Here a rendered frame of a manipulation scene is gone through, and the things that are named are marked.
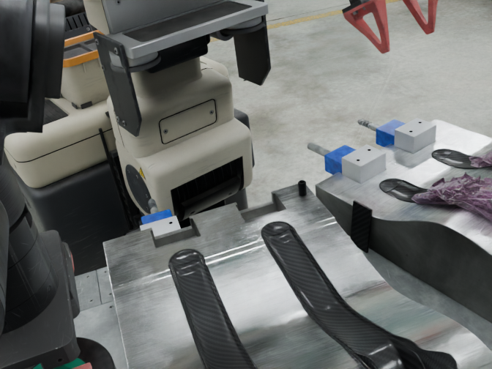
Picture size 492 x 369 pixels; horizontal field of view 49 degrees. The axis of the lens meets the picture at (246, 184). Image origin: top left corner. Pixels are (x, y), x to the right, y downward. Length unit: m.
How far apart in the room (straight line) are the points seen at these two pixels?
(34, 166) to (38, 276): 0.91
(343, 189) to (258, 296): 0.25
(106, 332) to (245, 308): 0.21
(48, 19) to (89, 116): 0.98
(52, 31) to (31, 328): 0.15
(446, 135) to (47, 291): 0.68
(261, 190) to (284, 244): 1.70
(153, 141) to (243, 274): 0.47
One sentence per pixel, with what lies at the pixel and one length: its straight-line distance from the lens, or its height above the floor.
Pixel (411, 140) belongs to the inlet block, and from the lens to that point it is 0.82.
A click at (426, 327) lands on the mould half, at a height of 0.92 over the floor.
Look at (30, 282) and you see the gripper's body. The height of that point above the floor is 1.09.
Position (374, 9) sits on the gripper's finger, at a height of 1.05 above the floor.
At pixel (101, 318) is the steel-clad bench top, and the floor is 0.80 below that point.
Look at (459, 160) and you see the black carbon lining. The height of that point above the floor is 0.85.
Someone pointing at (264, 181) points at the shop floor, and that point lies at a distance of 2.37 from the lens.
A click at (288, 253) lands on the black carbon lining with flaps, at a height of 0.88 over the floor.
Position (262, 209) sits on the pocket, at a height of 0.87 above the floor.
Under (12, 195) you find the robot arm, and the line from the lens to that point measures 0.29.
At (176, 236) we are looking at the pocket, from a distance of 0.67.
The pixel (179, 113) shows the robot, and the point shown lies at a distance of 0.99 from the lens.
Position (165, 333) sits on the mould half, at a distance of 0.54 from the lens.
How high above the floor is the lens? 1.27
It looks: 33 degrees down
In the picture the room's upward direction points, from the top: 8 degrees counter-clockwise
